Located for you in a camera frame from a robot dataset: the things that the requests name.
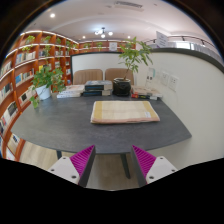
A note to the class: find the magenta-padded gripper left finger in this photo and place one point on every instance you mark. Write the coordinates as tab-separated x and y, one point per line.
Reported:
71	168

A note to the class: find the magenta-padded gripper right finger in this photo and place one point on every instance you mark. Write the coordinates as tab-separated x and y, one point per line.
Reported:
154	168

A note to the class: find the beige striped towel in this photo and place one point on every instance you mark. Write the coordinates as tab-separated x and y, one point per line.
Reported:
123	112

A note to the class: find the red-spined book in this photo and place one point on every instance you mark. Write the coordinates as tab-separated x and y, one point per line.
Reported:
141	96

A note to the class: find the thin white book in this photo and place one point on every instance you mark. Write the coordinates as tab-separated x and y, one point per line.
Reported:
68	95

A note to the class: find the beige book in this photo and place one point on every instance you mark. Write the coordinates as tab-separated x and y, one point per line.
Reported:
145	90

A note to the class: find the thin dark-spined book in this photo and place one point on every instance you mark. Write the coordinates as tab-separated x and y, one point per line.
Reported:
96	93

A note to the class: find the thick white book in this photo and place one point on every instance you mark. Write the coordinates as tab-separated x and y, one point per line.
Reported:
75	88

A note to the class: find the leafy plant in white pot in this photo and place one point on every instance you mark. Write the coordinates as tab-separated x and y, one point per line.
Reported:
43	91

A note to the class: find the small tree in black pot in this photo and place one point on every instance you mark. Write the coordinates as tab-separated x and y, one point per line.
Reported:
121	87

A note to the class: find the orange bookshelf unit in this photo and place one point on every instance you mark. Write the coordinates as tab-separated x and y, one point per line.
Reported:
20	80

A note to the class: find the white hanging sign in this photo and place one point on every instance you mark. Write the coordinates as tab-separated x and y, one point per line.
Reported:
162	39

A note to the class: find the ceiling chandelier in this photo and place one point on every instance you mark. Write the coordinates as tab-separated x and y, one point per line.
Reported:
103	33

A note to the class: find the recessed ceiling spotlights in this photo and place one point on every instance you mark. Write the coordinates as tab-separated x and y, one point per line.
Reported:
52	15

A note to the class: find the ceiling air vent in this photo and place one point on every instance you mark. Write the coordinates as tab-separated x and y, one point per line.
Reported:
128	4

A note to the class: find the white wall socket panel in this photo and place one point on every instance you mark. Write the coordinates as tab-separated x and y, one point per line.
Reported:
173	83
164	78

